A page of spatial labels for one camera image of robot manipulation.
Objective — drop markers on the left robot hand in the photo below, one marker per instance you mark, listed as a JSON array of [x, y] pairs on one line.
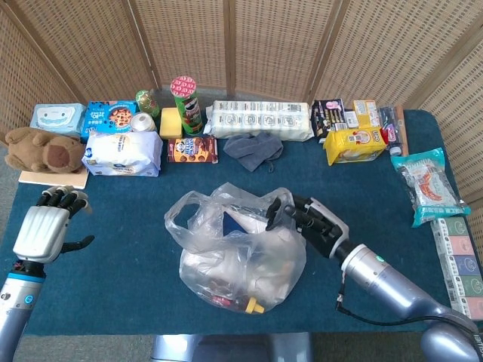
[[43, 232]]

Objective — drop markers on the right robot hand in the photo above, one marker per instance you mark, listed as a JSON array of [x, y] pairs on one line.
[[324, 230]]

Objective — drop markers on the clear plastic bag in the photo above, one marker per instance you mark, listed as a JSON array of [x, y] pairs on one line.
[[234, 271]]

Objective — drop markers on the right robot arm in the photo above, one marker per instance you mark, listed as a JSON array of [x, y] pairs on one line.
[[385, 279]]

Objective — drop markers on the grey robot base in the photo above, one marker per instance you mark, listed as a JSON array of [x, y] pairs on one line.
[[234, 348]]

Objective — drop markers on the teal packaged item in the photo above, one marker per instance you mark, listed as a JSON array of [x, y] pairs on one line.
[[430, 188]]

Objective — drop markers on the light wooden board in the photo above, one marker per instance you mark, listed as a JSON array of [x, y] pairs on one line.
[[56, 181]]

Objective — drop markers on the brown capybara plush toy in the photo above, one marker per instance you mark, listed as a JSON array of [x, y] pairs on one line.
[[41, 151]]

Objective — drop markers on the yellow cracker pack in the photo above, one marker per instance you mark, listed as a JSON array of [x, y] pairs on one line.
[[354, 145]]

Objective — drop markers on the brown sauce bottle yellow cap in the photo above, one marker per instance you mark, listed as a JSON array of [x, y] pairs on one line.
[[253, 306]]

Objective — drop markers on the grey cloth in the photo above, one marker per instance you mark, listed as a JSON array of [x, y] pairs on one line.
[[253, 149]]

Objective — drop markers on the white facial tissue pack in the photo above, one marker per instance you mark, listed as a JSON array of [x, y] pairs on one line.
[[120, 152]]

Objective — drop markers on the pink white toothpaste tube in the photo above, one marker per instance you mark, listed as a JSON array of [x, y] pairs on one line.
[[392, 137]]

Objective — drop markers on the light blue wet wipes pack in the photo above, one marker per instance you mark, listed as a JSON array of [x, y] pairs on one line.
[[56, 117]]

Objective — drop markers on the yellow white small box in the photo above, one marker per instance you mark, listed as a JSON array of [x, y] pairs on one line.
[[366, 113]]

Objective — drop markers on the long white tissue pack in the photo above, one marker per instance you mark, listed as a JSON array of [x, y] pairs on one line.
[[260, 118]]

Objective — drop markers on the brown wooden strip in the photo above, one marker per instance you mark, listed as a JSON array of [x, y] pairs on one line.
[[403, 128]]

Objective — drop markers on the dark toothbrush pack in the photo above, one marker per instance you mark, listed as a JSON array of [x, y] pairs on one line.
[[388, 117]]

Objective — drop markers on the blue cookie box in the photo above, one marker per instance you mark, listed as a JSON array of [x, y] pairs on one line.
[[109, 115]]

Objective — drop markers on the multicolour pocket tissue pack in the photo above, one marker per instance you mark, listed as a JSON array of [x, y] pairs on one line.
[[460, 264]]

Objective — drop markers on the brown Hello Panda box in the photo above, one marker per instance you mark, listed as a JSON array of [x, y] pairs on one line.
[[192, 150]]

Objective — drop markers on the yellow sponge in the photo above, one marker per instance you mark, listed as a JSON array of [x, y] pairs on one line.
[[170, 122]]

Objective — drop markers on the green Pringles can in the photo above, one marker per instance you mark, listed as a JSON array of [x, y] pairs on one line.
[[190, 113]]

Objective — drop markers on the wicker folding screen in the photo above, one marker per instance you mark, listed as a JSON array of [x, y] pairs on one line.
[[271, 45]]

